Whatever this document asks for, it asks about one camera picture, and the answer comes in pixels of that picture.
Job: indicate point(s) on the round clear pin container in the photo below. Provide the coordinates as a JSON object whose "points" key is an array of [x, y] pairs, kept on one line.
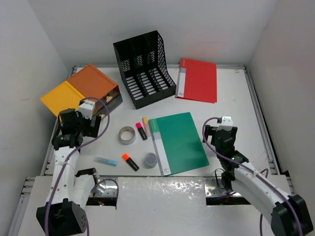
{"points": [[150, 160]]}

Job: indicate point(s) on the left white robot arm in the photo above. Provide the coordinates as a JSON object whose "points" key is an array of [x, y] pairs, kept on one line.
{"points": [[63, 213]]}

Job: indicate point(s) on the yellow highlighter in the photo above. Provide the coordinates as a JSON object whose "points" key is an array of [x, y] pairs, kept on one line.
{"points": [[146, 126]]}

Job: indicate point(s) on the pink highlighter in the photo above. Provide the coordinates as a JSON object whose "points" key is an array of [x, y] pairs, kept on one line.
{"points": [[141, 131]]}

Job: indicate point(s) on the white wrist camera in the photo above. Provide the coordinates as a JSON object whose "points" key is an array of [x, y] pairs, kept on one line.
{"points": [[87, 109], [226, 123]]}

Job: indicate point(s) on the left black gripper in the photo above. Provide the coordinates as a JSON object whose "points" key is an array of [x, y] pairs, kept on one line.
{"points": [[90, 130]]}

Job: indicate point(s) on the orange highlighter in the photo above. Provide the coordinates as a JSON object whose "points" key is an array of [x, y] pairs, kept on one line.
{"points": [[131, 163]]}

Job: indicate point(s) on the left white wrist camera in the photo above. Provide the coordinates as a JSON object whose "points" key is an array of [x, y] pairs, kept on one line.
{"points": [[87, 109]]}

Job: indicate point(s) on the white foreground board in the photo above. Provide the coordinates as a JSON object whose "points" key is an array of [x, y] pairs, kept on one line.
{"points": [[171, 206]]}

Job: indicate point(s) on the green clip folder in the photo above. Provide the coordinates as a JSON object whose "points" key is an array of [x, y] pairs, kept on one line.
{"points": [[177, 144]]}

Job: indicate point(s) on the clear tape roll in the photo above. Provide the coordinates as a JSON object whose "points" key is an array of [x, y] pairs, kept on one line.
{"points": [[127, 135]]}

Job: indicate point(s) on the orange drawer cabinet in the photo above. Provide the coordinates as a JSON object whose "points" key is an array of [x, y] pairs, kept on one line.
{"points": [[91, 82]]}

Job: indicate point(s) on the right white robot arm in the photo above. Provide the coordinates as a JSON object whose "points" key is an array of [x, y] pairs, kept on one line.
{"points": [[287, 215]]}

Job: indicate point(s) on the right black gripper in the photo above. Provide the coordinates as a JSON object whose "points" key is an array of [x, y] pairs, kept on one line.
{"points": [[209, 131]]}

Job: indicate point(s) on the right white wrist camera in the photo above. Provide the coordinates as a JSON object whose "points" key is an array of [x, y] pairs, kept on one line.
{"points": [[226, 123]]}

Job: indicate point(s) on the black file organizer rack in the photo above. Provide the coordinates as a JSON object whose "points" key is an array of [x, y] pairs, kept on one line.
{"points": [[143, 69]]}

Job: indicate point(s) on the yellow drawer cabinet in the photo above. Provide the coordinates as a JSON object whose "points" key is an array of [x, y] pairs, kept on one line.
{"points": [[63, 97]]}

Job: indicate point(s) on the red folder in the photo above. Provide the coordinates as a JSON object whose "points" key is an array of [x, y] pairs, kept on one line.
{"points": [[197, 81]]}

